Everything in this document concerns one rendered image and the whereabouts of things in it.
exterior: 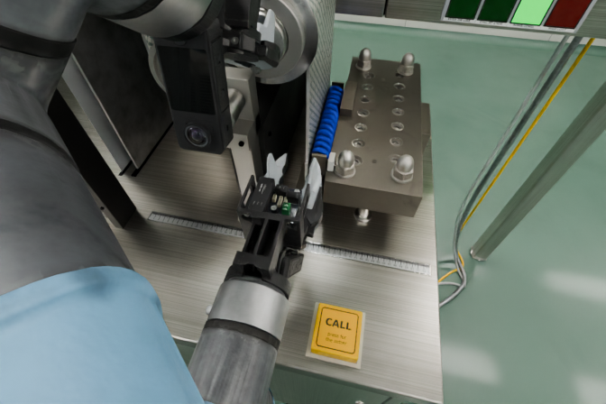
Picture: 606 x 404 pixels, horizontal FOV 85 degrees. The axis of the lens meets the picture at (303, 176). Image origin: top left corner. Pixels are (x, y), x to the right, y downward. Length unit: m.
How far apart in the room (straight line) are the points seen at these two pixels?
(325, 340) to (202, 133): 0.37
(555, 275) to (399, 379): 1.46
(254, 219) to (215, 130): 0.12
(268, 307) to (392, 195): 0.31
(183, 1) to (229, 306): 0.25
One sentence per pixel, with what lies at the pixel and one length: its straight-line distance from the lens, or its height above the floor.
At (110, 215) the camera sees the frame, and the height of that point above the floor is 0.95.
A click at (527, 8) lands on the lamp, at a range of 0.81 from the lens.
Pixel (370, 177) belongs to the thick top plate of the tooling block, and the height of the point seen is 1.03.
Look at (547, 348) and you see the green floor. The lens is 1.79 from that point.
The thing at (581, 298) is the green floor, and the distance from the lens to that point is 1.97.
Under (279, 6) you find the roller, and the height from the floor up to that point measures 1.29.
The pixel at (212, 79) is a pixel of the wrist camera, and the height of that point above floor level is 1.31.
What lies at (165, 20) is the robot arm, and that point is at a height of 1.37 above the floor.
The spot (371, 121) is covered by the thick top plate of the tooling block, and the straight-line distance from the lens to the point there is 0.67.
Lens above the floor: 1.46
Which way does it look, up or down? 50 degrees down
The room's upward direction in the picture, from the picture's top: straight up
